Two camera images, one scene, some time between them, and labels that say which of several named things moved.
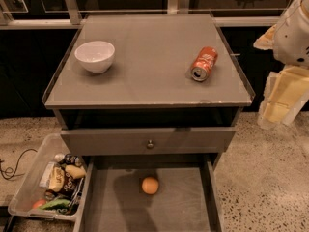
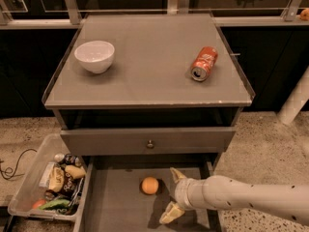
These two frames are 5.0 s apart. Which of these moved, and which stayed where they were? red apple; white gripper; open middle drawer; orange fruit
Moved: white gripper
Stayed: open middle drawer; red apple; orange fruit
